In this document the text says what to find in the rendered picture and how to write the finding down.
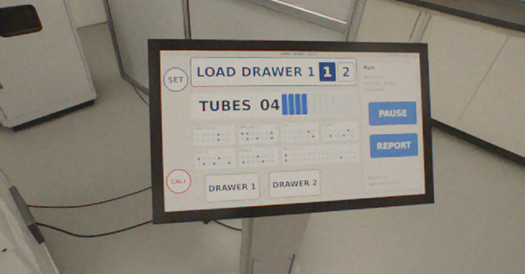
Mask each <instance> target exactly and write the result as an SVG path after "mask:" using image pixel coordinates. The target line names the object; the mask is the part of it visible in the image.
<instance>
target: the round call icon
mask: <svg viewBox="0 0 525 274"><path fill-rule="evenodd" d="M164 171H166V195H169V194H192V193H193V177H192V167H183V168H165V169H164Z"/></svg>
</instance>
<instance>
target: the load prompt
mask: <svg viewBox="0 0 525 274"><path fill-rule="evenodd" d="M190 81H191V87H264V86H358V73H357V58H343V57H190Z"/></svg>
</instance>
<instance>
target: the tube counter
mask: <svg viewBox="0 0 525 274"><path fill-rule="evenodd" d="M258 109H259V118H268V117H304V116H358V91H315V92H258Z"/></svg>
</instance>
